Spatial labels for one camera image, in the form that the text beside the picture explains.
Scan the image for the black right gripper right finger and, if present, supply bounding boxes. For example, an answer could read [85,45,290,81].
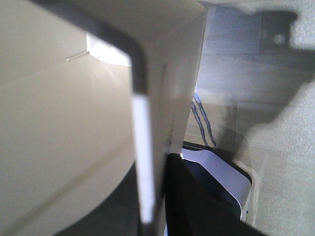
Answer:
[164,152,284,236]

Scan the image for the white plastic trash bin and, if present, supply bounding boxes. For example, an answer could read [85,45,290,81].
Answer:
[0,0,207,236]

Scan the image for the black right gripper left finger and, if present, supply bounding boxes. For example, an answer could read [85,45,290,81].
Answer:
[56,164,139,236]

